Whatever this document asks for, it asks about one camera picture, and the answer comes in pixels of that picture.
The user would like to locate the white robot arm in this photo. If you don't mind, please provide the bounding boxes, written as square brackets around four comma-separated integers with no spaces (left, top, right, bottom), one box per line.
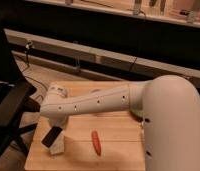
[40,75,200,171]

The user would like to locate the red chili pepper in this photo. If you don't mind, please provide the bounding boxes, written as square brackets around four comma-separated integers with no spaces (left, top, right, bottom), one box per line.
[91,131,101,156]

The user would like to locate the black chair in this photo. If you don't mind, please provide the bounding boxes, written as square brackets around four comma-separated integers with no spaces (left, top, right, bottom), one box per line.
[0,23,40,158]

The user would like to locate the black cable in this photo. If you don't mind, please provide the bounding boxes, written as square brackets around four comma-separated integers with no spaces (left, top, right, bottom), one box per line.
[24,41,33,69]

